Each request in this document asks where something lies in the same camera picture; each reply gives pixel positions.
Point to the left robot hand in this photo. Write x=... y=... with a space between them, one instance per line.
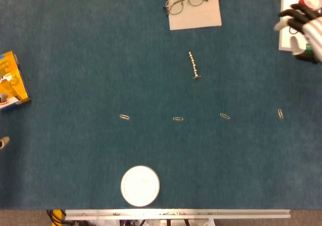
x=3 y=97

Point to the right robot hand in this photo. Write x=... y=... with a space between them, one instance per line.
x=313 y=34

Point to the silver metal paperclip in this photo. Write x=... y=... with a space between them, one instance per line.
x=280 y=113
x=124 y=116
x=178 y=118
x=198 y=77
x=225 y=116

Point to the orange yellow cardboard box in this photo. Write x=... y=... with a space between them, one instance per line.
x=11 y=85

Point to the blue felt table cloth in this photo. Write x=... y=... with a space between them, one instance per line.
x=100 y=148

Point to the thin metal frame eyeglasses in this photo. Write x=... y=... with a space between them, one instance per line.
x=174 y=8

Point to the aluminium profile rail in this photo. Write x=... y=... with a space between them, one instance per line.
x=176 y=214

